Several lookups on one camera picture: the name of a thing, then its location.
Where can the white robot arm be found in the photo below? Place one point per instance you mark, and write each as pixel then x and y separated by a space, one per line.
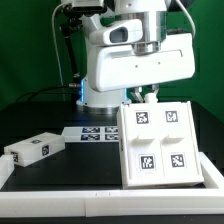
pixel 96 14

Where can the white cabinet box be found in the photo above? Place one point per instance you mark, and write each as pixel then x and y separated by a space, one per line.
pixel 160 180

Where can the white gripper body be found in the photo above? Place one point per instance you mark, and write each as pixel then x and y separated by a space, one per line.
pixel 117 67

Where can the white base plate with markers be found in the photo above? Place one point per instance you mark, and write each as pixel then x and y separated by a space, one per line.
pixel 90 134

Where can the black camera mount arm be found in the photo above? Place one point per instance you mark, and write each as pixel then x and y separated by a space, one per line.
pixel 70 46

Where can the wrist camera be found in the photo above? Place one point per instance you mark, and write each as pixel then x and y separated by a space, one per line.
pixel 119 32

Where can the white cabinet top block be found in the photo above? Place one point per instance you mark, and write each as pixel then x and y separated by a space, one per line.
pixel 31 150

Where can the white U-shaped boundary frame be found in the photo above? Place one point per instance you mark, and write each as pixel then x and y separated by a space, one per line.
pixel 206 200

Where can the white cabinet door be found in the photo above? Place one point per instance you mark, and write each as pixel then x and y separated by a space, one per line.
pixel 141 143
pixel 179 148

